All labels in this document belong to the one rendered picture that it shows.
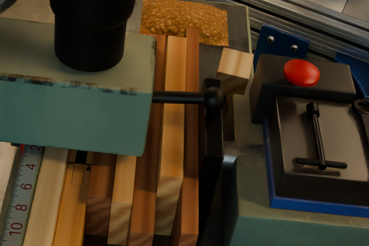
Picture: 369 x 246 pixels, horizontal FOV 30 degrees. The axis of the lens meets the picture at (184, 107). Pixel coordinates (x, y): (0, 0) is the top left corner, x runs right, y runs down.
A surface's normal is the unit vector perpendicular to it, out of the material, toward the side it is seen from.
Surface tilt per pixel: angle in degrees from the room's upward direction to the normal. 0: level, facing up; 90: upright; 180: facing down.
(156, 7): 20
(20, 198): 0
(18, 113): 90
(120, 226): 90
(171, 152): 0
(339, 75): 0
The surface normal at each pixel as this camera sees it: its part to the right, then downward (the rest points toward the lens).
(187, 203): 0.14, -0.72
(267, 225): -0.02, 0.69
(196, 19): 0.17, -0.53
